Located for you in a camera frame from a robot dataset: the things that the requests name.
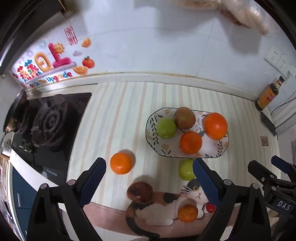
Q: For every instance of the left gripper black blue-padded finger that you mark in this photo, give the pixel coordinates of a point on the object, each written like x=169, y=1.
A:
x=45, y=221
x=252, y=221

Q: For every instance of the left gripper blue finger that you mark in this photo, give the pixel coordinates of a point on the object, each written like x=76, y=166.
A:
x=285, y=167

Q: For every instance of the red cherry tomato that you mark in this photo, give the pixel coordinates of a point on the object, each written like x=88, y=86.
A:
x=210, y=208

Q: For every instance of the dark orange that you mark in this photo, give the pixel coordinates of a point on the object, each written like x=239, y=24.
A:
x=188, y=213

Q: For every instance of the green apple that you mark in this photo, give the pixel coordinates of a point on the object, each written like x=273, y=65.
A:
x=186, y=170
x=166, y=128

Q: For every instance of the large orange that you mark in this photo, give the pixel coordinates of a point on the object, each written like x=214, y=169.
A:
x=215, y=126

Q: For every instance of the dark red apple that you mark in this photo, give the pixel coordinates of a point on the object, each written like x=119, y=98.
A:
x=140, y=192

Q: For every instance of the small orange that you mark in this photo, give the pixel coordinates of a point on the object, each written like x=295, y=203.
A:
x=190, y=143

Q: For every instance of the brownish yellow-red apple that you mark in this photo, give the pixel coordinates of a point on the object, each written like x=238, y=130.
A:
x=184, y=118

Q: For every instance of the blue kitchen cabinet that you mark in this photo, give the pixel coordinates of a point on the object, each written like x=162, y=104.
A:
x=24, y=196

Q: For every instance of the black phone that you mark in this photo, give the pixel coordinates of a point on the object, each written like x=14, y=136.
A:
x=268, y=123

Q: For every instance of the soy sauce bottle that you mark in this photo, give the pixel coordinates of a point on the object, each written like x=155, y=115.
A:
x=269, y=94

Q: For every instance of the floral oval ceramic plate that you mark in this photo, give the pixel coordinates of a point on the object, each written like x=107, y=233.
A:
x=170, y=147

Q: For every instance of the black gas stove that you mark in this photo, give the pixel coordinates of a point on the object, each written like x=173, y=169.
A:
x=46, y=133

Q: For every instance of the black frying pan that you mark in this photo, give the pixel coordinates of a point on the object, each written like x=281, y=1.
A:
x=15, y=113

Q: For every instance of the plastic bag with eggs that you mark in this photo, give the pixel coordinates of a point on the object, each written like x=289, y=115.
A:
x=246, y=13

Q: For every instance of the black range hood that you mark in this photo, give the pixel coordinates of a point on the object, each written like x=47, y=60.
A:
x=23, y=22

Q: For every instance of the white wall socket strip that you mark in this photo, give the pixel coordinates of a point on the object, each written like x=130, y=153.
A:
x=277, y=60

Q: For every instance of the colourful wall sticker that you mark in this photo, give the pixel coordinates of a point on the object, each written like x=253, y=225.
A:
x=59, y=55

